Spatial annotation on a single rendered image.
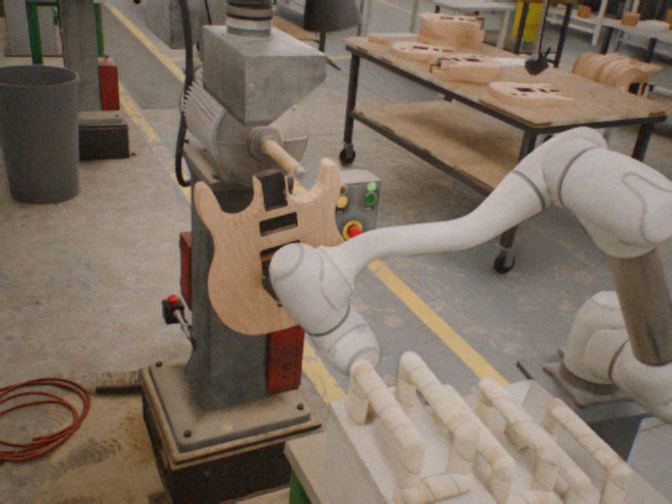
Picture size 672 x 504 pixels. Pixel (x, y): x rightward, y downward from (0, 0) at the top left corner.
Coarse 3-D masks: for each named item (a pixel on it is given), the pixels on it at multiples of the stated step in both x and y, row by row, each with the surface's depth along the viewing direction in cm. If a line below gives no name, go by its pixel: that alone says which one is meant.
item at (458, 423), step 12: (408, 360) 107; (420, 360) 107; (408, 372) 106; (420, 372) 105; (420, 384) 103; (432, 384) 102; (432, 396) 101; (444, 396) 100; (444, 408) 98; (456, 408) 98; (444, 420) 98; (456, 420) 96; (468, 420) 96; (456, 432) 95; (468, 432) 94
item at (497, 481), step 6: (492, 474) 102; (498, 474) 101; (504, 474) 101; (510, 474) 101; (492, 480) 103; (498, 480) 102; (504, 480) 101; (510, 480) 102; (492, 486) 103; (498, 486) 102; (504, 486) 102; (510, 486) 103; (492, 492) 103; (498, 492) 102; (504, 492) 102; (498, 498) 103; (504, 498) 103
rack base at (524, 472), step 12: (492, 420) 125; (492, 432) 123; (504, 444) 120; (480, 456) 117; (516, 456) 118; (480, 468) 115; (516, 468) 115; (528, 468) 116; (480, 480) 112; (516, 480) 113; (528, 480) 113; (516, 492) 111
